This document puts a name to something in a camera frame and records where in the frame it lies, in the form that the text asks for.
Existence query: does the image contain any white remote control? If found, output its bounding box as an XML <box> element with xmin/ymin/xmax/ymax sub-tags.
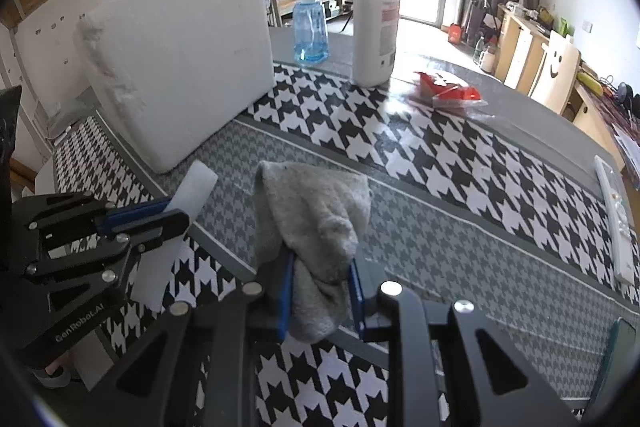
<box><xmin>594</xmin><ymin>155</ymin><xmax>634</xmax><ymax>286</ymax></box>

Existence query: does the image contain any grey sock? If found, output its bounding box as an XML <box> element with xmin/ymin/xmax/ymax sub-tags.
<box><xmin>254</xmin><ymin>160</ymin><xmax>371</xmax><ymax>343</ymax></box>

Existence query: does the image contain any blue spray bottle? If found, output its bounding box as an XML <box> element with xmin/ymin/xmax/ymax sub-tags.
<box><xmin>293</xmin><ymin>0</ymin><xmax>329</xmax><ymax>64</ymax></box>

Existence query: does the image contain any dark green smartphone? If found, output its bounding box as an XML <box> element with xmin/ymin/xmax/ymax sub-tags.
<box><xmin>582</xmin><ymin>317</ymin><xmax>639</xmax><ymax>424</ymax></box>

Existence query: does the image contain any red plastic wrapper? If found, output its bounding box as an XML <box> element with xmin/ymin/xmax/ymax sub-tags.
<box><xmin>412</xmin><ymin>70</ymin><xmax>487</xmax><ymax>109</ymax></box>

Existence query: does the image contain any wooden smiley chair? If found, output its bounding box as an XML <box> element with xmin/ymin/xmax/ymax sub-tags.
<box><xmin>528</xmin><ymin>31</ymin><xmax>582</xmax><ymax>115</ymax></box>

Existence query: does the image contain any wooden desk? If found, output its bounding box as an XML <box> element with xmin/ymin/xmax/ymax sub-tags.
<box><xmin>494</xmin><ymin>4</ymin><xmax>633</xmax><ymax>176</ymax></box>

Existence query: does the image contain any houndstooth table cloth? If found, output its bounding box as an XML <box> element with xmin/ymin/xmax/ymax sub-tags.
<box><xmin>52</xmin><ymin>24</ymin><xmax>640</xmax><ymax>427</ymax></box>

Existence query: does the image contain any white lotion pump bottle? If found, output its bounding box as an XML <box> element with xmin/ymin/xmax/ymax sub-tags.
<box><xmin>352</xmin><ymin>0</ymin><xmax>400</xmax><ymax>88</ymax></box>

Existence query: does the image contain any white styrofoam box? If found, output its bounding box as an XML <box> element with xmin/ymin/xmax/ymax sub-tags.
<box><xmin>74</xmin><ymin>0</ymin><xmax>274</xmax><ymax>173</ymax></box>

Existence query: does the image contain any orange bottle on floor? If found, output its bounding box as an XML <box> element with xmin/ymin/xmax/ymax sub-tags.
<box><xmin>447</xmin><ymin>24</ymin><xmax>463</xmax><ymax>44</ymax></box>

